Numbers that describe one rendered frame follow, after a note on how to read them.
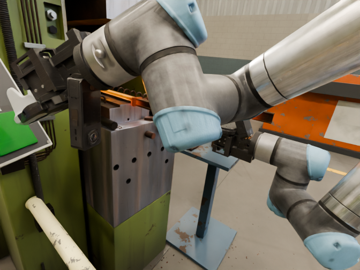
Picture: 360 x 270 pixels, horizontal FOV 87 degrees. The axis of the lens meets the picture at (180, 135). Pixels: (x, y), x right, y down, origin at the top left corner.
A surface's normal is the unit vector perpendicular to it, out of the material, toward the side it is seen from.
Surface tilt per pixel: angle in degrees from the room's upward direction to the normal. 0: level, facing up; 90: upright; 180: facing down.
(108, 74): 125
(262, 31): 90
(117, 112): 90
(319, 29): 71
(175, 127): 78
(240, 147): 90
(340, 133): 90
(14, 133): 60
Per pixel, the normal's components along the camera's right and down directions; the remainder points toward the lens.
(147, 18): -0.29, 0.05
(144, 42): -0.51, 0.08
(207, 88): 0.61, -0.33
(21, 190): 0.78, 0.29
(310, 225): -0.83, -0.49
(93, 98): 0.96, 0.20
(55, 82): 0.89, -0.31
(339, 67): -0.27, 0.79
